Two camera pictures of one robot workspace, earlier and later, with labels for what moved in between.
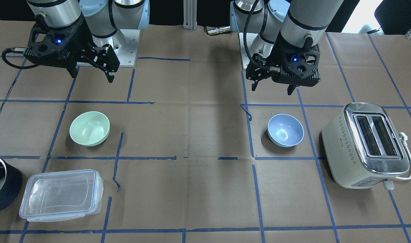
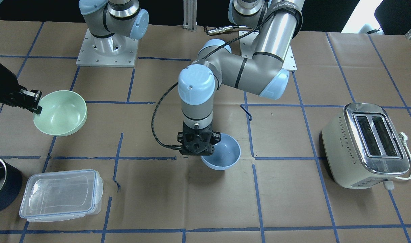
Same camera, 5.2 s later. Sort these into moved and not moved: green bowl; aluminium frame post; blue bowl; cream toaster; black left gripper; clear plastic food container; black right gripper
Moved: blue bowl; green bowl; black left gripper; black right gripper
Not moved: aluminium frame post; clear plastic food container; cream toaster
